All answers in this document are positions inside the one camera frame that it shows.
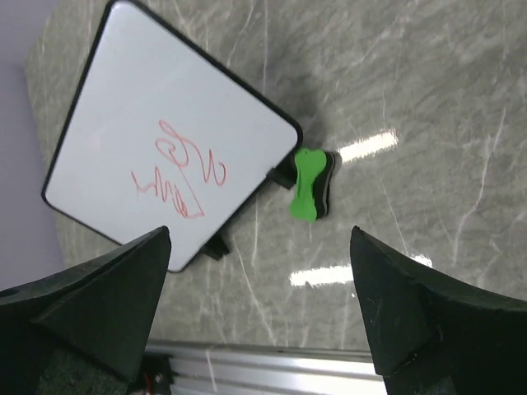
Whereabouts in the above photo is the aluminium rail at table front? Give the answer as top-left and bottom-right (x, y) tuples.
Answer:
(145, 340), (386, 394)

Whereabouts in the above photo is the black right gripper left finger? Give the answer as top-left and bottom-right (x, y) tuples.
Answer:
(1, 226), (171, 394)

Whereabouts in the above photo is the green bone-shaped eraser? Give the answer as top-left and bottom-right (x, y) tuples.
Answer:
(290, 148), (337, 223)

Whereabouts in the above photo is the white board with black frame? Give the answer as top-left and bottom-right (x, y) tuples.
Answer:
(42, 1), (302, 272)

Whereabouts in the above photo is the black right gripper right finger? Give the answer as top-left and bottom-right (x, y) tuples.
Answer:
(350, 227), (526, 394)

